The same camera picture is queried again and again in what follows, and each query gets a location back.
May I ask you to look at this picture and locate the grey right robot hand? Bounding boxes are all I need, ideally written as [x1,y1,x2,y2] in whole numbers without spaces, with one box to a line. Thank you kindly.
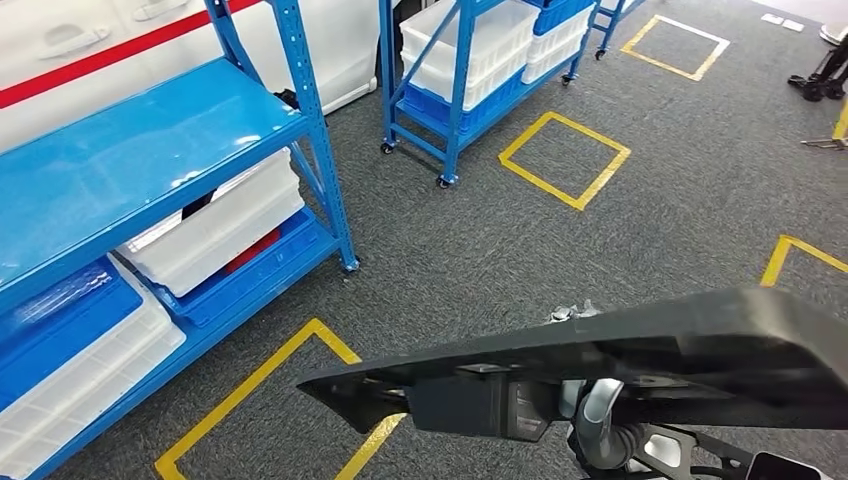
[546,299,627,472]

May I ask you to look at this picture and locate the black plastic plate part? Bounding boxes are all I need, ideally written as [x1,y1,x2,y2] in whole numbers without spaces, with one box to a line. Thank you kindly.
[296,286,848,444]

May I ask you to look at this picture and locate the blue wheeled shelf rack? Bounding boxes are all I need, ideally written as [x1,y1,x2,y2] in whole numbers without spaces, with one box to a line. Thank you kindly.
[377,0,603,191]
[591,0,647,62]

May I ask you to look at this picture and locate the red part in crate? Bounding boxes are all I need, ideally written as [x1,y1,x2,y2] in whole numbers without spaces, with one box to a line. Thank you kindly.
[221,228,283,276]

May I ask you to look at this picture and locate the blue metal shelf rack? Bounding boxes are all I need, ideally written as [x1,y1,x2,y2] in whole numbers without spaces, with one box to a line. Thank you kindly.
[0,0,362,480]

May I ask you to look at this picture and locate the white plastic crate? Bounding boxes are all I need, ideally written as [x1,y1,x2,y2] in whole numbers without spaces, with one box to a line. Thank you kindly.
[0,254,188,480]
[519,5,593,86]
[114,146,307,299]
[399,0,543,113]

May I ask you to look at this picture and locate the black stand legs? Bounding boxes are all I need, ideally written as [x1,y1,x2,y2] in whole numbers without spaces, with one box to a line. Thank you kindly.
[786,39,848,104]

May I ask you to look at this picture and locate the white car with red stripe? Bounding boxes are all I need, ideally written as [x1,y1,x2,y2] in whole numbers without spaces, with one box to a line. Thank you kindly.
[0,0,402,154]

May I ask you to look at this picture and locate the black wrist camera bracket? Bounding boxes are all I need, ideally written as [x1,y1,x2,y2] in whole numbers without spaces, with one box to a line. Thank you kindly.
[629,425,760,480]

